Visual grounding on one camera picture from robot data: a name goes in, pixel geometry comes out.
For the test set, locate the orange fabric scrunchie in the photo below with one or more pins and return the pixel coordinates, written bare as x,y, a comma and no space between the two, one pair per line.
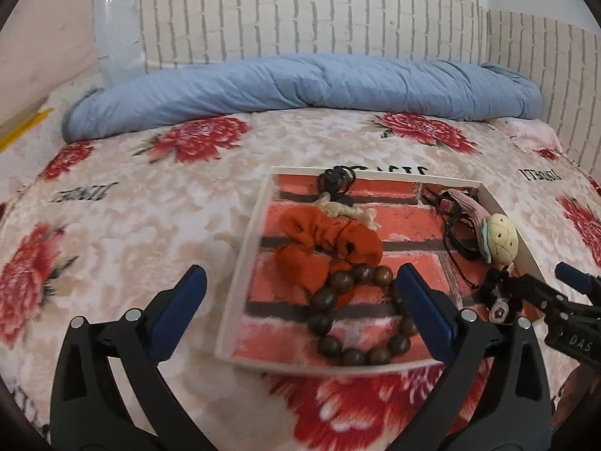
317,247

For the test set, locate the beige wooden side panel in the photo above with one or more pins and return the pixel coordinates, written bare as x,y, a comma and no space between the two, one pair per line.
44,44

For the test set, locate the rolled blue quilt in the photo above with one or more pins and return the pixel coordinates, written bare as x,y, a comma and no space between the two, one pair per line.
439,88

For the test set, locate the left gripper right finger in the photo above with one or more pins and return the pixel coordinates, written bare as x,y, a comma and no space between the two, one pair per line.
493,393

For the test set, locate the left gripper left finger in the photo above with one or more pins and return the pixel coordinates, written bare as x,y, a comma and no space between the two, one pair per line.
87,410

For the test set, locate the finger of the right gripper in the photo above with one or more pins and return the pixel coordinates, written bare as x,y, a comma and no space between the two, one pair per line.
540,295
576,279

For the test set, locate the white brick-pattern headboard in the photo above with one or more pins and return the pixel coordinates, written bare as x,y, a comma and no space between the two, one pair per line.
556,43

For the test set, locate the right hand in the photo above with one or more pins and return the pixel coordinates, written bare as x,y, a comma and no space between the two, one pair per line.
571,393

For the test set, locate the cream fabric scrunchie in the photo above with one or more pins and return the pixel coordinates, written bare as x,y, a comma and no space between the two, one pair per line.
335,209

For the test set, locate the black scrunchie with charm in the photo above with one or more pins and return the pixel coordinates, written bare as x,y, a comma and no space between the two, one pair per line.
497,293

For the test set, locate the brick-lined white tray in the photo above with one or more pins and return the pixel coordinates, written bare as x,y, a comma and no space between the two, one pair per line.
356,324

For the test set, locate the floral red beige blanket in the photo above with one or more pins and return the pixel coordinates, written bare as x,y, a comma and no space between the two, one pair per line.
109,223

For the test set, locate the black claw hair clip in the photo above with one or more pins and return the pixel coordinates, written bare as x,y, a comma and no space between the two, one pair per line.
336,181

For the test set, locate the clear plastic wrapped roll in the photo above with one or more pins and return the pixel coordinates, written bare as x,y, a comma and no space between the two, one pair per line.
119,40

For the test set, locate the pink pillow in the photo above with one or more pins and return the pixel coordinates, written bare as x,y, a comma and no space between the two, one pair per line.
528,134

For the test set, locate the yellow pineapple plush hair clip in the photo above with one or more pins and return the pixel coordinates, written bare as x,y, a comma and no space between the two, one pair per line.
496,233

